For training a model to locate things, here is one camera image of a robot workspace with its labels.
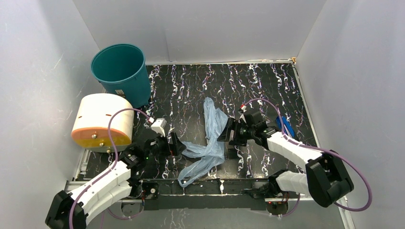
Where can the black front mounting rail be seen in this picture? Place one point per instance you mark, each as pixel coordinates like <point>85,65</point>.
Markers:
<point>252,193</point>

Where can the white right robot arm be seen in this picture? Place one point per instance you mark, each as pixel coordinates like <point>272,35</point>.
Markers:
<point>303,164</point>

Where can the teal plastic trash bin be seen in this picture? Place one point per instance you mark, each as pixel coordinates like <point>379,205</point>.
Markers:
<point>121,69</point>

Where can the blue stapler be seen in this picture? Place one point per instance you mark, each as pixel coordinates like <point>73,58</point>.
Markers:
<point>285,124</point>

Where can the light blue plastic bag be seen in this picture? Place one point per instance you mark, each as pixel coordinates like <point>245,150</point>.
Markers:
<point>210,155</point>

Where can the cream orange round container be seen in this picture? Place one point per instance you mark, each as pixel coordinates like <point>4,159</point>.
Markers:
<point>91,123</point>

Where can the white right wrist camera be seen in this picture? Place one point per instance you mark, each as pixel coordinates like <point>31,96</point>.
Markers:
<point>243,110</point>

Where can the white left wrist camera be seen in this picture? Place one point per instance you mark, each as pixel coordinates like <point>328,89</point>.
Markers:
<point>158,125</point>

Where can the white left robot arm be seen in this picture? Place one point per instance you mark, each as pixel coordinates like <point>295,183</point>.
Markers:
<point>76,209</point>

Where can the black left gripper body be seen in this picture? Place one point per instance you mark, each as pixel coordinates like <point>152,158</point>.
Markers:
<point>162,147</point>

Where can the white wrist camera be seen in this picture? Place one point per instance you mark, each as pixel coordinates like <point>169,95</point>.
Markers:
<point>243,110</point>
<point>158,125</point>

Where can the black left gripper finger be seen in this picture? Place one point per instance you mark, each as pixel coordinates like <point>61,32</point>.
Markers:
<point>174,140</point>
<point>177,147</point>

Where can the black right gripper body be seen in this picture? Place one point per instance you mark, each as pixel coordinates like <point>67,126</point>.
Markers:
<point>245,133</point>

